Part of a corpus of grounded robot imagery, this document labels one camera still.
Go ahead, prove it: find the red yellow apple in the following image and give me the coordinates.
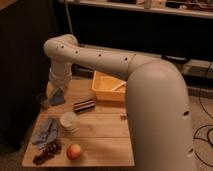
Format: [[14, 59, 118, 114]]
[[66, 144, 82, 160]]

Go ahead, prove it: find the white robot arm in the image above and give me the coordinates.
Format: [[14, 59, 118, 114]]
[[44, 34, 197, 171]]

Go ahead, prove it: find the upper shelf board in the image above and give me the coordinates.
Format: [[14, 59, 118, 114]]
[[58, 0, 213, 19]]

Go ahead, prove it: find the white metal cup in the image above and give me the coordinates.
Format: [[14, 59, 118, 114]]
[[60, 112, 78, 132]]

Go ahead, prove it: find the white brush in bin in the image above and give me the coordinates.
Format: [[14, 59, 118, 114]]
[[111, 82, 126, 91]]

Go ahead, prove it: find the wooden table board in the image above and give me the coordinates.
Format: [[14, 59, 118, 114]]
[[21, 78, 136, 167]]

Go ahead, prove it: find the black clamp on rail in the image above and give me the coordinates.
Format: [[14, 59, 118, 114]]
[[161, 54, 191, 64]]

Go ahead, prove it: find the blue sponge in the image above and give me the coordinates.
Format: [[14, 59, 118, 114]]
[[49, 89, 65, 106]]

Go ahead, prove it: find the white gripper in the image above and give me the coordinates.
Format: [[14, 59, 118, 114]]
[[46, 70, 72, 98]]

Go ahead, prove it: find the small dark round object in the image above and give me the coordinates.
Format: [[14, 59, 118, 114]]
[[37, 95, 50, 109]]

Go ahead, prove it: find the dark grape bunch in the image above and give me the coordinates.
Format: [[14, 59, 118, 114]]
[[33, 141, 62, 165]]

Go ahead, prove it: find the black floor cable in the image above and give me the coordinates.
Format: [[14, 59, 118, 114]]
[[193, 63, 213, 168]]

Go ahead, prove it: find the metal vertical pole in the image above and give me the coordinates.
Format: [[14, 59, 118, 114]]
[[64, 0, 74, 35]]

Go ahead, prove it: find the yellow plastic bin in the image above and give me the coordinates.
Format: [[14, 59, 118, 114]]
[[92, 71, 126, 102]]

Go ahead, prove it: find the blue crumpled cloth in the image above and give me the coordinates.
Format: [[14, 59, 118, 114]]
[[31, 117, 58, 149]]

